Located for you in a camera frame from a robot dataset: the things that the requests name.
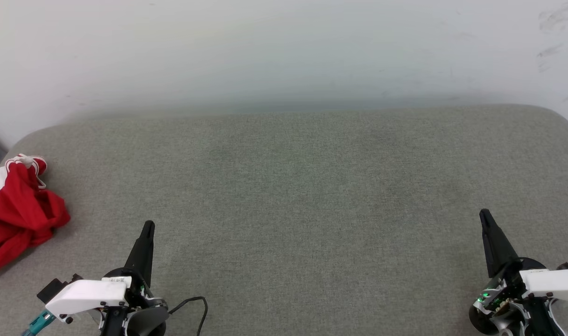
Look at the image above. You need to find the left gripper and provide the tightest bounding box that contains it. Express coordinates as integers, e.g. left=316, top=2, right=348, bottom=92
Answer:
left=90, top=221, right=168, bottom=336

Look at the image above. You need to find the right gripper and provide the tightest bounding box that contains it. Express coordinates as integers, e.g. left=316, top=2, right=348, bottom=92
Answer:
left=469, top=209, right=553, bottom=336

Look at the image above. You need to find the red and white shirt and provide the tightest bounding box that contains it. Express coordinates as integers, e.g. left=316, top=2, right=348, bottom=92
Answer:
left=0, top=154, right=71, bottom=276

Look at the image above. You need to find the thin black cable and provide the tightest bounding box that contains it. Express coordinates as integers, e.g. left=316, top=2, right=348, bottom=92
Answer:
left=168, top=296, right=209, bottom=336

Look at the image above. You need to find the teal cable connector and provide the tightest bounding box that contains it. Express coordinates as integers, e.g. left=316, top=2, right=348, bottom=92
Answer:
left=21, top=309, right=56, bottom=336

